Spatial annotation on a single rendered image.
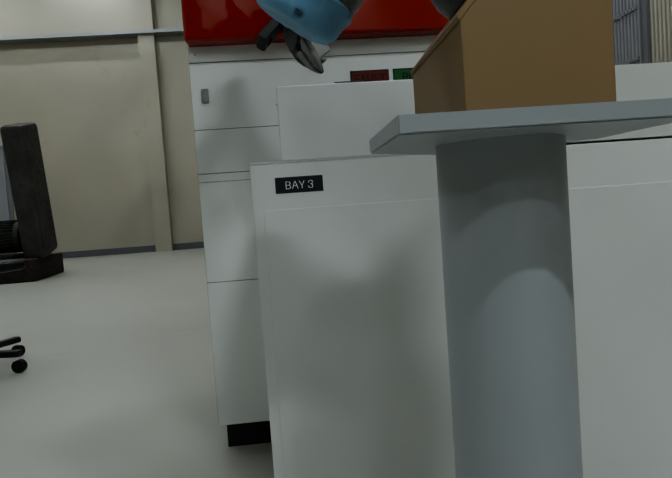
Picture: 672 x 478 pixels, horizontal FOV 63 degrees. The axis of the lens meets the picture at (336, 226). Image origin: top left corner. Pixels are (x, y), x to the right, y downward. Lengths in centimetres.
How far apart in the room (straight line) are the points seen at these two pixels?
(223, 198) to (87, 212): 976
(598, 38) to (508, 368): 38
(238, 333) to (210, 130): 61
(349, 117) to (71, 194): 1057
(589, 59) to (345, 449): 82
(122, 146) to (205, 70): 953
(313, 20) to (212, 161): 102
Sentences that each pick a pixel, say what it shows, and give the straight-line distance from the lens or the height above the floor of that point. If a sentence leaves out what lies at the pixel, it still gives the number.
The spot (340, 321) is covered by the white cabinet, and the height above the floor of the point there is 51.
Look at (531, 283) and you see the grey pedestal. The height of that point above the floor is 63.
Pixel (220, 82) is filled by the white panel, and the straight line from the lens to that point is 172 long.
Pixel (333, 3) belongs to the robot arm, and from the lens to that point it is 73.
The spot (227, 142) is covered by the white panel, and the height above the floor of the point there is 93.
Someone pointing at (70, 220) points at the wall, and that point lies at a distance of 1151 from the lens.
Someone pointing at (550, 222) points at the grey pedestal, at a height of 70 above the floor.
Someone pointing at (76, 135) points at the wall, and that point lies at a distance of 1152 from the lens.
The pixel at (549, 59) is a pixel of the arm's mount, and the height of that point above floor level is 87.
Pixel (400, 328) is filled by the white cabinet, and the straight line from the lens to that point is 109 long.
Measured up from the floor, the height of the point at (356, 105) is 92.
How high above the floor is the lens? 74
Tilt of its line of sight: 3 degrees down
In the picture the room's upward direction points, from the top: 4 degrees counter-clockwise
